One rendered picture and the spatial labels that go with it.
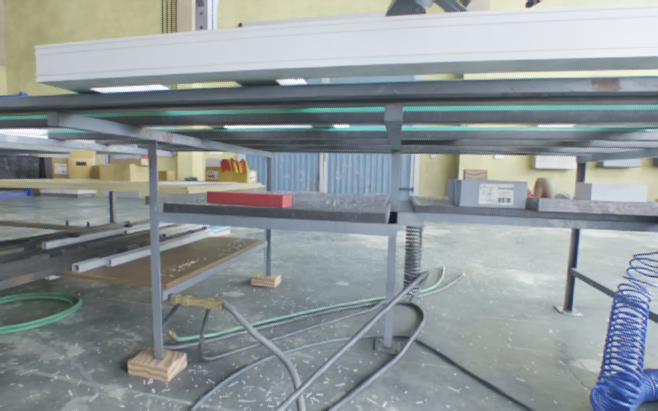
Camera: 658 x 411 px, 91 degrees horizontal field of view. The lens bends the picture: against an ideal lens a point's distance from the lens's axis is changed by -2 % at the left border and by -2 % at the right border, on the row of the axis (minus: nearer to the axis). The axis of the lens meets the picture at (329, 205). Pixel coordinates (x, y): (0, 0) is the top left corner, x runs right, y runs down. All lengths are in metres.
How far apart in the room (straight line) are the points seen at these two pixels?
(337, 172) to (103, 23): 7.03
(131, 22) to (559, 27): 10.01
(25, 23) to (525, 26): 12.57
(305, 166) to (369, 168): 1.40
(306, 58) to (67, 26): 11.18
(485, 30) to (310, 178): 6.84
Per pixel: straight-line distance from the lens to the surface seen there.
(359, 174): 7.09
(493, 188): 1.35
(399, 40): 0.57
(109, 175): 2.12
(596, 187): 1.46
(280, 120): 0.90
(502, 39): 0.58
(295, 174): 7.41
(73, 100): 0.91
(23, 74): 12.56
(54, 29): 11.97
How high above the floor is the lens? 0.69
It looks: 5 degrees down
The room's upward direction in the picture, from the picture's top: 1 degrees clockwise
